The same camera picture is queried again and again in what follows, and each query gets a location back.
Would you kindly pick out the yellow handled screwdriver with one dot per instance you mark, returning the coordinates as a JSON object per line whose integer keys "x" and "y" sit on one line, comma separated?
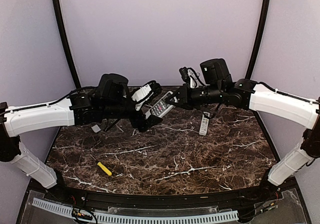
{"x": 102, "y": 166}

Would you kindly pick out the white battery cover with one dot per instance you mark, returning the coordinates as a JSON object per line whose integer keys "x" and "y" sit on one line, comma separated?
{"x": 96, "y": 128}

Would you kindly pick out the left black frame post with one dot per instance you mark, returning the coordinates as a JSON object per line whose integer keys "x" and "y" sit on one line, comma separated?
{"x": 65, "y": 43}

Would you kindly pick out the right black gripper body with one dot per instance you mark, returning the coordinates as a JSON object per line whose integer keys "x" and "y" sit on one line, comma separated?
{"x": 190, "y": 101}

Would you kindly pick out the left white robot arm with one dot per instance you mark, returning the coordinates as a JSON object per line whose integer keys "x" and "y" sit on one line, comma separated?
{"x": 111, "y": 99}

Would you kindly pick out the black frame post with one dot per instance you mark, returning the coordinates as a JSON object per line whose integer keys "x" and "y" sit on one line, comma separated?
{"x": 258, "y": 38}
{"x": 65, "y": 43}

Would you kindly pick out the large white remote control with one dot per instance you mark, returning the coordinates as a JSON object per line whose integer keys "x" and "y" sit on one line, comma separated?
{"x": 161, "y": 108}

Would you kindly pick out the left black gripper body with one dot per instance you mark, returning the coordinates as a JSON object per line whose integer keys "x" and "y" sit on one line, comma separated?
{"x": 136, "y": 121}

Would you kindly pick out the white slotted cable duct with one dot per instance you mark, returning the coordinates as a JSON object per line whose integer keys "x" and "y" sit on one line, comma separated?
{"x": 105, "y": 218}

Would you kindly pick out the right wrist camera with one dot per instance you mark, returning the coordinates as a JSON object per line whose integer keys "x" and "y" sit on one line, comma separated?
{"x": 187, "y": 77}

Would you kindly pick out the black front rail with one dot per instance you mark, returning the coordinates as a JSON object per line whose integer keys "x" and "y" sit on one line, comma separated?
{"x": 230, "y": 199}

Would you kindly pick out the right black frame post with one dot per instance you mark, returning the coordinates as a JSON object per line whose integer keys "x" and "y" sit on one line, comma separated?
{"x": 258, "y": 38}

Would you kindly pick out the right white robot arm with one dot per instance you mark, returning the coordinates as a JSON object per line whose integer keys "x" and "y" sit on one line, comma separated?
{"x": 247, "y": 94}

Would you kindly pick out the small white remote control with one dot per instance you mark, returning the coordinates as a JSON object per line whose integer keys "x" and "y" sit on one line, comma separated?
{"x": 204, "y": 124}

